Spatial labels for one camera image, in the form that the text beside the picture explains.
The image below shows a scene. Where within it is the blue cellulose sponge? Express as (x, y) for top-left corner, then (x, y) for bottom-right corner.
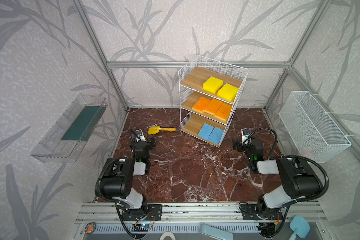
(198, 124), (215, 140)
(208, 127), (224, 145)

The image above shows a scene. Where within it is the orange scrub sponge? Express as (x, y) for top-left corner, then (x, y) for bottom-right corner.
(204, 99), (223, 116)
(215, 103), (232, 121)

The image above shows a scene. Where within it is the yellow sponge blue backing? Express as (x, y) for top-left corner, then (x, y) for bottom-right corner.
(217, 84), (239, 102)

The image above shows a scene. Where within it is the pale yellow sponge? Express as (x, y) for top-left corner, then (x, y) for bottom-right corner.
(192, 97), (211, 114)

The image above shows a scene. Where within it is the yellow foam sponge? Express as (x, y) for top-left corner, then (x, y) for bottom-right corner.
(203, 77), (224, 95)

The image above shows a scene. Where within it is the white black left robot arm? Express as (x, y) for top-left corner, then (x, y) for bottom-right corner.
(95, 138), (163, 221)

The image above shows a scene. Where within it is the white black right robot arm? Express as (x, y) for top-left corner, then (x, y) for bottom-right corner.
(232, 137), (329, 220)

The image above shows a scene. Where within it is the yellow plastic scoop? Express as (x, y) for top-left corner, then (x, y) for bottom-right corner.
(148, 126), (176, 135)

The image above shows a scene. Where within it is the green circuit board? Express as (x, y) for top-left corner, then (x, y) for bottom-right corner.
(132, 223), (154, 232)

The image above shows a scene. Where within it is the light blue handheld brush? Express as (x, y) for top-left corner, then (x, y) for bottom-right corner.
(289, 216), (311, 240)

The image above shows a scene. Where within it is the white tape roll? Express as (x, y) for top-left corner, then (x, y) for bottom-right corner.
(160, 232), (176, 240)

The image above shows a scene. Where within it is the light blue box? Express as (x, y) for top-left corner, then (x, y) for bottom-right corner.
(199, 224), (234, 240)

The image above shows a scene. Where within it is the round red sticker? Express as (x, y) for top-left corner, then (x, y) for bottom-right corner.
(84, 222), (97, 235)

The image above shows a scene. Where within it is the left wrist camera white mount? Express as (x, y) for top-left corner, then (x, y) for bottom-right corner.
(134, 130), (146, 142)

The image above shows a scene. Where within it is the black corrugated right cable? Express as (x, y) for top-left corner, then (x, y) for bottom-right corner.
(245, 127), (330, 238)

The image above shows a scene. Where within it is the black corrugated cable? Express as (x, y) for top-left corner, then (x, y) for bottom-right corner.
(94, 128), (145, 239)
(245, 127), (330, 238)

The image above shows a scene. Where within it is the black corrugated left cable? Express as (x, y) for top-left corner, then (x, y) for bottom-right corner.
(94, 128), (145, 239)

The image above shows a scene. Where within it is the white wire mesh wall basket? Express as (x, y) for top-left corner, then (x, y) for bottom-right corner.
(279, 91), (352, 163)

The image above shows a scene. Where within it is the white wire wooden shelf rack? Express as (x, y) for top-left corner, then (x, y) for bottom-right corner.
(178, 55), (249, 147)

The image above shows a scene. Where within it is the clear wall tray green pad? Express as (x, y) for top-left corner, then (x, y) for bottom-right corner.
(31, 94), (108, 163)

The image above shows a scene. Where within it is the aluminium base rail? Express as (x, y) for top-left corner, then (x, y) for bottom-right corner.
(69, 202), (336, 240)

